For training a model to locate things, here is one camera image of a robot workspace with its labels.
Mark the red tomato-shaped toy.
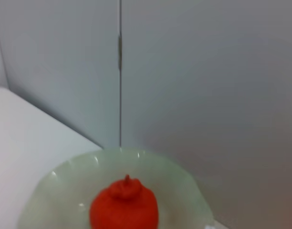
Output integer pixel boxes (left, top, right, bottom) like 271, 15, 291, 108
89, 174, 160, 229

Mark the wavy green glass fruit plate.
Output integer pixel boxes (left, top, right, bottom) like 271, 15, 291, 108
17, 147, 215, 229

